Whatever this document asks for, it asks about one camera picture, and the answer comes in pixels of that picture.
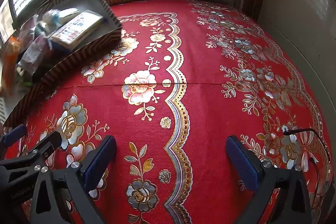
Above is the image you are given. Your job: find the white flat snack packet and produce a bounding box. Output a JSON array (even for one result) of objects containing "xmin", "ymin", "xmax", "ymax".
[{"xmin": 49, "ymin": 11, "xmax": 104, "ymax": 47}]

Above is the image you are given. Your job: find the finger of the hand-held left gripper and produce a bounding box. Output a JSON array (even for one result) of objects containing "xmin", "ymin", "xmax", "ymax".
[
  {"xmin": 0, "ymin": 124, "xmax": 28, "ymax": 147},
  {"xmin": 0, "ymin": 131, "xmax": 63, "ymax": 214}
]

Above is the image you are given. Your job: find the orange snack packet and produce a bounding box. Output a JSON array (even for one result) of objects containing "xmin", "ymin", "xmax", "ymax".
[{"xmin": 1, "ymin": 36, "xmax": 21, "ymax": 94}]

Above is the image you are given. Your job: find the blue white snack packet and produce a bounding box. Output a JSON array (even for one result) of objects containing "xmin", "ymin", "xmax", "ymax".
[{"xmin": 37, "ymin": 7, "xmax": 79, "ymax": 33}]

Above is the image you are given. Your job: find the black cable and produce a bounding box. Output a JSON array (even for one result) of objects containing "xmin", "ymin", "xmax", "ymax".
[{"xmin": 283, "ymin": 128, "xmax": 332, "ymax": 189}]

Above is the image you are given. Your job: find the red floral tablecloth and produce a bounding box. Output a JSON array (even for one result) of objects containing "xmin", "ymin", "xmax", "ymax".
[{"xmin": 4, "ymin": 0, "xmax": 332, "ymax": 224}]

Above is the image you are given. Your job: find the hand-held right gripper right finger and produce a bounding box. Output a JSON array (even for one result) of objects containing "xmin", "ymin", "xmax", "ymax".
[{"xmin": 226, "ymin": 135, "xmax": 313, "ymax": 224}]

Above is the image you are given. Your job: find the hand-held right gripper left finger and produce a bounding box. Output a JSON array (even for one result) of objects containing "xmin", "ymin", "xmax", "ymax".
[{"xmin": 29, "ymin": 135, "xmax": 117, "ymax": 224}]

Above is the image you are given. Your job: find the grey white snack packet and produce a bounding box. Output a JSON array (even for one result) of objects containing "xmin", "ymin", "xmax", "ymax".
[{"xmin": 17, "ymin": 36, "xmax": 53, "ymax": 76}]

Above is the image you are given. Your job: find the white cardboard tray striped edge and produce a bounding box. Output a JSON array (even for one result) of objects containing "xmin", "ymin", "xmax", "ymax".
[{"xmin": 1, "ymin": 0, "xmax": 123, "ymax": 130}]

